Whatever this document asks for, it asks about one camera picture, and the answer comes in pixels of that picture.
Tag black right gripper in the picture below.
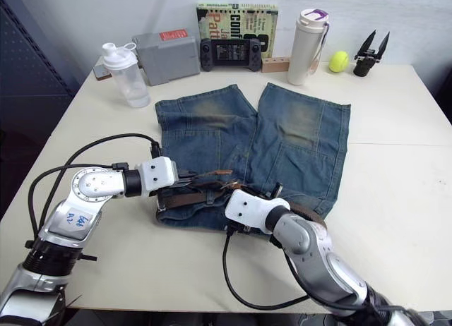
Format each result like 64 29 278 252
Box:
218 180 266 200

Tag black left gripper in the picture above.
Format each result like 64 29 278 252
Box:
175 169 222 193

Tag brown braided belt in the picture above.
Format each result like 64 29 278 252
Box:
157 168 328 231

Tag blue denim shorts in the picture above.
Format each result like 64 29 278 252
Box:
154 82 352 235

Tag clear shaker bottle white lid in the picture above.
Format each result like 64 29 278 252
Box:
102 42 152 109

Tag grey box red label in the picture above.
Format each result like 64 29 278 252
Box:
131 29 201 87

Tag wooden block with holes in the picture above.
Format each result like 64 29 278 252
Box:
261 56 291 73

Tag black handheld game console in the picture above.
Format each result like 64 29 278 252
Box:
199 37 264 73

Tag small grey block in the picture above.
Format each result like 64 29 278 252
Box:
93 65 112 81

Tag white tumbler purple lid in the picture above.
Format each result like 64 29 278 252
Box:
286 8 332 86

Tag spiral bound book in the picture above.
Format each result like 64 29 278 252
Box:
196 2 280 58

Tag yellow tennis ball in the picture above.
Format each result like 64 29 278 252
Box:
328 50 350 73

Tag spare black two-finger gripper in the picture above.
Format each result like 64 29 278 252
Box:
353 29 391 76

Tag dark perforated panel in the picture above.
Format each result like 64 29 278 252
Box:
0 0 88 219

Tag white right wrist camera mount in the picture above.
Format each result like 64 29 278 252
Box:
225 188 291 234

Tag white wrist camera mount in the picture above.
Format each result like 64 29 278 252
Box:
135 156 179 198
225 188 291 234

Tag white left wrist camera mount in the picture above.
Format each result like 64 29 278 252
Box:
135 156 179 198

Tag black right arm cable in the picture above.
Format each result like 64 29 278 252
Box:
221 224 417 315

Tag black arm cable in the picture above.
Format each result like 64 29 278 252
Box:
221 224 417 315
27 162 129 243

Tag black left camera cable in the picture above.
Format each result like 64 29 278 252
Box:
37 133 162 235

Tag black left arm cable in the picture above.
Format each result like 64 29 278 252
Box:
27 162 129 243

